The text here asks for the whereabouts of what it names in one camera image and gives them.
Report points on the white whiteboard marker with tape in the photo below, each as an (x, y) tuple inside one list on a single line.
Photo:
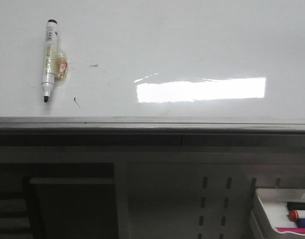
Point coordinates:
[(55, 63)]

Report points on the white whiteboard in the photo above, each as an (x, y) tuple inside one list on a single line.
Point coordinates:
[(192, 64)]

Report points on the white slotted pegboard panel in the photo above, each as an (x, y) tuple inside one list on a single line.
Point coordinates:
[(194, 201)]

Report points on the dark shelf unit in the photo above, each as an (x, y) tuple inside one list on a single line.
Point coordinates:
[(58, 201)]

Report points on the white plastic storage bin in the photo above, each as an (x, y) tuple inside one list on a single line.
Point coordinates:
[(270, 211)]

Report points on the black marker in bin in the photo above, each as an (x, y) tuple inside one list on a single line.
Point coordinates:
[(299, 206)]

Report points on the orange capped marker in bin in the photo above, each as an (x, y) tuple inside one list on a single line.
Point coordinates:
[(295, 215)]

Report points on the blue marker in bin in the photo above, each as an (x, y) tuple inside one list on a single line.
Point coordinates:
[(301, 223)]

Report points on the pink paper in bin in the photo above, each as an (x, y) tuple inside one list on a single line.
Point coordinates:
[(300, 231)]

